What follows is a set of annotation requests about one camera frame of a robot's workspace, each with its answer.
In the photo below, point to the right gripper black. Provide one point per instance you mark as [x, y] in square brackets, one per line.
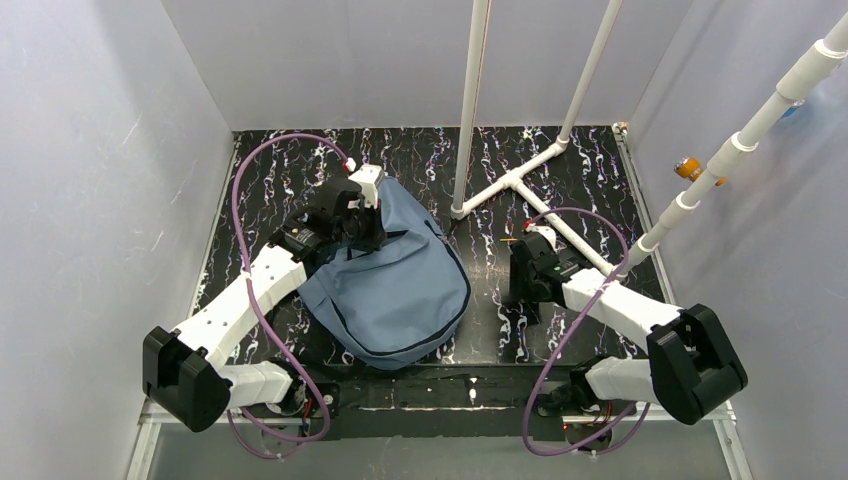
[523, 281]

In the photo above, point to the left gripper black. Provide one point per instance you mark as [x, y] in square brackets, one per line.
[361, 226]

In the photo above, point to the blue student backpack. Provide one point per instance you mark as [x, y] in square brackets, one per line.
[394, 306]

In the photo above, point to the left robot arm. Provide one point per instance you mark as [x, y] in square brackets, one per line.
[186, 371]

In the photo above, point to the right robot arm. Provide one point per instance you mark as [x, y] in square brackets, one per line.
[691, 367]

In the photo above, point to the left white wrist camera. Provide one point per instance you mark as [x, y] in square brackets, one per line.
[368, 177]

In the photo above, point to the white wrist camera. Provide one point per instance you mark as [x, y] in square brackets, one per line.
[368, 177]
[546, 232]

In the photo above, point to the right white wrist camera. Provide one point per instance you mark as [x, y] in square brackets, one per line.
[546, 232]

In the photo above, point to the orange knob on wall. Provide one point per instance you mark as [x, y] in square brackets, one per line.
[688, 168]

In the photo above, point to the aluminium rail base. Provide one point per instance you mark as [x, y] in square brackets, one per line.
[436, 422]

